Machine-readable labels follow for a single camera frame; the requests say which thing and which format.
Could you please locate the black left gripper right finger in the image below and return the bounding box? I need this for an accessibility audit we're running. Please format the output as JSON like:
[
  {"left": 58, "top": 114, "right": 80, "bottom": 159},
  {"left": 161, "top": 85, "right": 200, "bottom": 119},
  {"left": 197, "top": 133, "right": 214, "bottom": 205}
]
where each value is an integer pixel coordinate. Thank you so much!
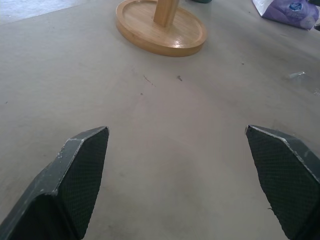
[{"left": 244, "top": 124, "right": 320, "bottom": 240}]

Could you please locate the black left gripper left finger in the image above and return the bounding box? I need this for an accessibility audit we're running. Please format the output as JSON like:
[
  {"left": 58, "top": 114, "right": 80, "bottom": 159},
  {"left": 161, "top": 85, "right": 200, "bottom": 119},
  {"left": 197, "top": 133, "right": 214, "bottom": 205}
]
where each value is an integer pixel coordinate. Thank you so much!
[{"left": 0, "top": 125, "right": 110, "bottom": 240}]

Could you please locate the round wooden stand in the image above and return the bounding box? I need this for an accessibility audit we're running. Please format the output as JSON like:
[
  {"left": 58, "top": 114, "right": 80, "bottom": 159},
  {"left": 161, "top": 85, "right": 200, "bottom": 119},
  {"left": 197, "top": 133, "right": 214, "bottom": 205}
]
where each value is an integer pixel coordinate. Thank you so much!
[{"left": 115, "top": 0, "right": 208, "bottom": 58}]

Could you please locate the small clear plastic scrap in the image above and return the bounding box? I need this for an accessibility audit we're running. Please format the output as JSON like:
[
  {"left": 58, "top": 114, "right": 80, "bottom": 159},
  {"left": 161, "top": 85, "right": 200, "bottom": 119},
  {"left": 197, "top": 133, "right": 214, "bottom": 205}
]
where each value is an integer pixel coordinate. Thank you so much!
[{"left": 287, "top": 71, "right": 306, "bottom": 80}]

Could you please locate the purple and white plastic bag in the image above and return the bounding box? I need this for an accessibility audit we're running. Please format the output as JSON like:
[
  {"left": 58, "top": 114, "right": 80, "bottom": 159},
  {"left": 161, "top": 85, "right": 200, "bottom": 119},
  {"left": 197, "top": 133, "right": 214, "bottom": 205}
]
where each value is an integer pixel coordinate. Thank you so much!
[{"left": 251, "top": 0, "right": 320, "bottom": 31}]

